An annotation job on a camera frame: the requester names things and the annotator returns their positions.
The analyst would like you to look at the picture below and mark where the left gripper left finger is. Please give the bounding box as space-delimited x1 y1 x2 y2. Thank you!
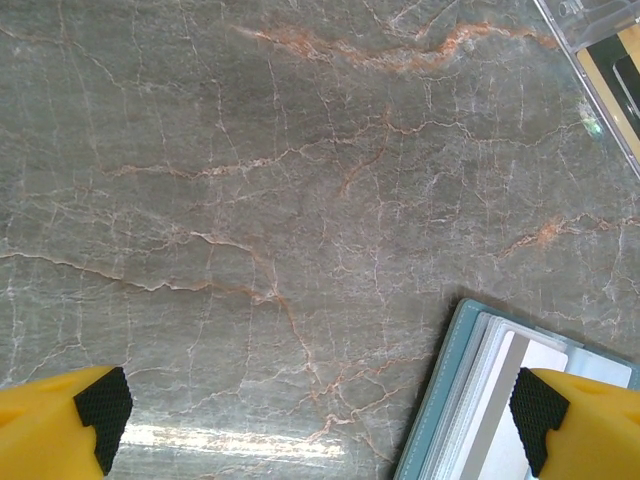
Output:
0 365 134 480

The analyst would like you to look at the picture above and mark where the black card stack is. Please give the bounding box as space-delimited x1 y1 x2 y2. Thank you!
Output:
611 53 640 117

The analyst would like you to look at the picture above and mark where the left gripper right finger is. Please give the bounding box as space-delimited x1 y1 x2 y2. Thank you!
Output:
509 366 640 480

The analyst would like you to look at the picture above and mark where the gold card stack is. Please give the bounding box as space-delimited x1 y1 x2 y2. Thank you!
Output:
574 28 640 147

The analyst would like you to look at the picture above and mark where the teal card holder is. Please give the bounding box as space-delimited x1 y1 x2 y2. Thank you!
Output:
391 297 640 480

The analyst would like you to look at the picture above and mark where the clear acrylic card organizer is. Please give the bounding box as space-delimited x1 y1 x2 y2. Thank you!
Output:
531 0 640 180

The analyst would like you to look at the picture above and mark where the white credit card grey stripe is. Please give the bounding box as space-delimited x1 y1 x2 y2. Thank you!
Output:
451 329 571 480

